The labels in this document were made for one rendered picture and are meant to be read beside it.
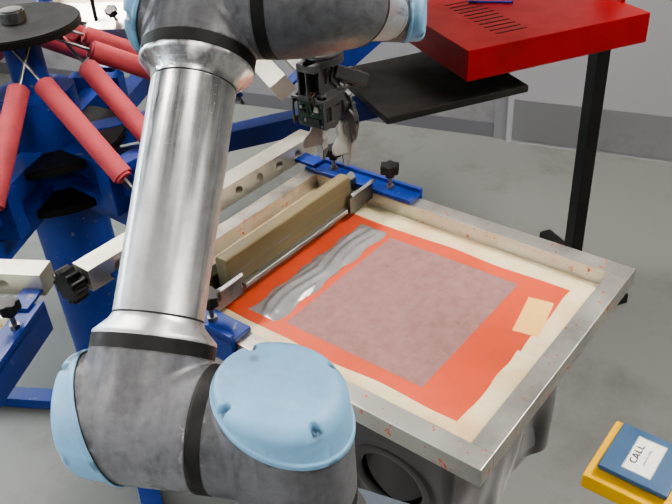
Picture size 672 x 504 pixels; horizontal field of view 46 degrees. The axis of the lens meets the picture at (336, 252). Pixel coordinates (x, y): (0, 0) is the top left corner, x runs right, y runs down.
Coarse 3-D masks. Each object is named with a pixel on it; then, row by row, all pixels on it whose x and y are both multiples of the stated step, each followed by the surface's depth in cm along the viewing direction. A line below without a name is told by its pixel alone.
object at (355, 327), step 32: (256, 288) 155; (352, 288) 153; (256, 320) 147; (288, 320) 146; (320, 320) 146; (352, 320) 145; (384, 320) 145; (416, 320) 144; (320, 352) 139; (352, 352) 138; (384, 352) 138; (416, 352) 137; (448, 352) 137; (480, 352) 136; (512, 352) 136; (416, 384) 131; (448, 384) 130; (480, 384) 130; (448, 416) 124
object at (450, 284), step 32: (352, 224) 172; (384, 256) 162; (416, 256) 161; (448, 256) 160; (384, 288) 153; (416, 288) 152; (448, 288) 151; (480, 288) 151; (512, 288) 150; (544, 288) 150; (448, 320) 144; (480, 320) 143; (512, 320) 143
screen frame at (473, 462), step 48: (288, 192) 179; (480, 240) 163; (528, 240) 157; (624, 288) 145; (576, 336) 133; (528, 384) 124; (384, 432) 121; (432, 432) 117; (480, 432) 117; (480, 480) 112
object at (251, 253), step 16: (336, 176) 169; (320, 192) 164; (336, 192) 167; (288, 208) 160; (304, 208) 160; (320, 208) 164; (336, 208) 169; (272, 224) 155; (288, 224) 157; (304, 224) 161; (256, 240) 151; (272, 240) 154; (288, 240) 159; (224, 256) 146; (240, 256) 148; (256, 256) 152; (272, 256) 156; (224, 272) 147; (240, 272) 150
